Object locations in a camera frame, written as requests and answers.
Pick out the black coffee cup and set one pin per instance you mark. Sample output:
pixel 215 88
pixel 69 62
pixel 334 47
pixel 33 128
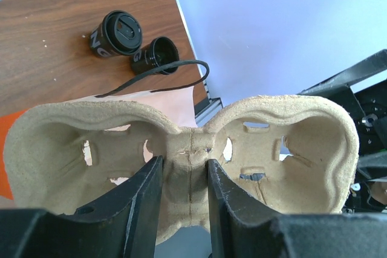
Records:
pixel 100 45
pixel 161 51

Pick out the black lid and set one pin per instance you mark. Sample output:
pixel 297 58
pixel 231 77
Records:
pixel 122 32

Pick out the orange paper bag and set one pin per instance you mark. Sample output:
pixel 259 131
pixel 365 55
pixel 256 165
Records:
pixel 177 105

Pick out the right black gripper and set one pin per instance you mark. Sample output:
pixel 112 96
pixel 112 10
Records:
pixel 367 108

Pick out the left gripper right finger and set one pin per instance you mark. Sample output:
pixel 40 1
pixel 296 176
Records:
pixel 241 226

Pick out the cardboard cup carrier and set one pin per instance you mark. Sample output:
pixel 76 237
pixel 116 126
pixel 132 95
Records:
pixel 294 153

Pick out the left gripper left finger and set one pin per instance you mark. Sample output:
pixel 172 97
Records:
pixel 121 223

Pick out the aluminium frame rail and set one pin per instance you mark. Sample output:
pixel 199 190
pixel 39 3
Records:
pixel 208 105

